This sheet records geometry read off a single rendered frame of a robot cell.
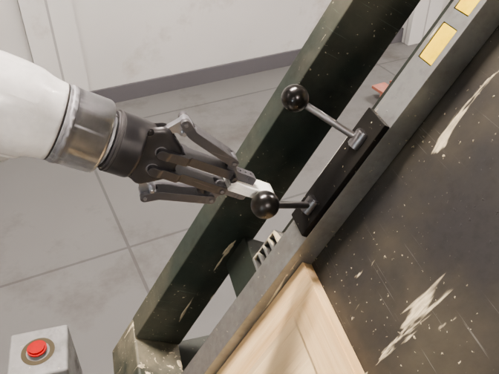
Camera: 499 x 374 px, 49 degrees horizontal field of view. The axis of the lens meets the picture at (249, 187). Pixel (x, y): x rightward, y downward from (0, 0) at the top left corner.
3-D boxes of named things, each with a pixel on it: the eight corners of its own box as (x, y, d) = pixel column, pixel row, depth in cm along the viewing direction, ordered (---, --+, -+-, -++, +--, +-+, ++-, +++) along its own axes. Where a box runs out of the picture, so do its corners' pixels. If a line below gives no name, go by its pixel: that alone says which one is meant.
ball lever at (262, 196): (300, 205, 82) (240, 205, 72) (314, 186, 80) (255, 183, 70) (315, 222, 80) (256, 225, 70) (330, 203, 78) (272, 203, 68)
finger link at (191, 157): (150, 142, 68) (155, 133, 67) (228, 167, 73) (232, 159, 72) (154, 159, 65) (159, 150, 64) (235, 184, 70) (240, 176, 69)
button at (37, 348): (29, 347, 116) (26, 340, 114) (48, 343, 116) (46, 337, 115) (27, 363, 112) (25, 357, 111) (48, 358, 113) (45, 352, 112)
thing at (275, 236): (266, 263, 94) (252, 259, 92) (287, 233, 91) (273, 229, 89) (272, 280, 91) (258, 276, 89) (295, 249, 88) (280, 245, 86)
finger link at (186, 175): (151, 165, 65) (145, 174, 66) (229, 193, 71) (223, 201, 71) (147, 148, 68) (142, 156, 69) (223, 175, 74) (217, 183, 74)
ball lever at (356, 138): (357, 150, 77) (278, 99, 76) (373, 128, 75) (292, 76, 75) (357, 159, 73) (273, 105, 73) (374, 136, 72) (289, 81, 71)
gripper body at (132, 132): (117, 93, 65) (186, 119, 69) (90, 149, 68) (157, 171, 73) (122, 125, 59) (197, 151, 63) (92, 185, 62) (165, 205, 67)
